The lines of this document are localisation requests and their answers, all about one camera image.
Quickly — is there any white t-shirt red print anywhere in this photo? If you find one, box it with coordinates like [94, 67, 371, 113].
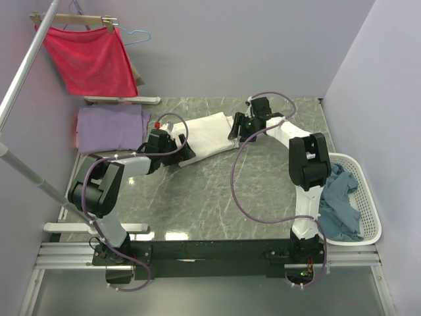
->
[178, 112, 239, 167]

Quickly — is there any metal clothes rack pole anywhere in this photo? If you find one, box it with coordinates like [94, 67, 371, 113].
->
[1, 1, 84, 225]

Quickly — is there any blue-grey t-shirt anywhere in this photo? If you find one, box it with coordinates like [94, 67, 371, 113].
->
[318, 163, 362, 242]

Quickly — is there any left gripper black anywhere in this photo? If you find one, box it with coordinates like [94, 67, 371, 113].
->
[159, 134, 196, 167]

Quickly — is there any white laundry basket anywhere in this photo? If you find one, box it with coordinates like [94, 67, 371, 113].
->
[327, 153, 382, 247]

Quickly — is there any aluminium rail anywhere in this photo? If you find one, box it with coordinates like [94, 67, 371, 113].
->
[34, 242, 382, 270]

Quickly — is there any white rack foot front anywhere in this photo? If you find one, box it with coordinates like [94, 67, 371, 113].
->
[43, 223, 150, 234]

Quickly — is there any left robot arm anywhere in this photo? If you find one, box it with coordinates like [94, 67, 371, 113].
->
[68, 129, 196, 265]

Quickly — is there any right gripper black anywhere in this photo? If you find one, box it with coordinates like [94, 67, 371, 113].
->
[227, 113, 257, 143]

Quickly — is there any folded purple t-shirt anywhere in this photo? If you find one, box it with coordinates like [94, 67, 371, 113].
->
[76, 105, 151, 153]

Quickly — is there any black base beam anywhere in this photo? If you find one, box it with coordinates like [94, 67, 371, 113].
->
[92, 239, 325, 280]

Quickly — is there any white rack foot rear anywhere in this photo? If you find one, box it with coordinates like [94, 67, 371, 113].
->
[84, 96, 161, 105]

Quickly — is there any red towel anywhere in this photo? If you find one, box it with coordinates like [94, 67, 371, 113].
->
[43, 27, 137, 97]

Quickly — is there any wooden clip hanger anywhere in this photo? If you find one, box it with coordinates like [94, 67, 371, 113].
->
[28, 12, 119, 33]

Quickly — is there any white rack foot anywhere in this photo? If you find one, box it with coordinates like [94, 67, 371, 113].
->
[84, 96, 161, 105]
[43, 223, 150, 234]

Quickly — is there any blue wire hanger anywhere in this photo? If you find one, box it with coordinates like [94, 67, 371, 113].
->
[64, 0, 152, 47]

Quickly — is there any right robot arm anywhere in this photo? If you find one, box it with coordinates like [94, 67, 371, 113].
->
[228, 92, 332, 263]

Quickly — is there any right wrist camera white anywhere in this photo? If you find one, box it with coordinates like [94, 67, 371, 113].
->
[245, 96, 253, 118]

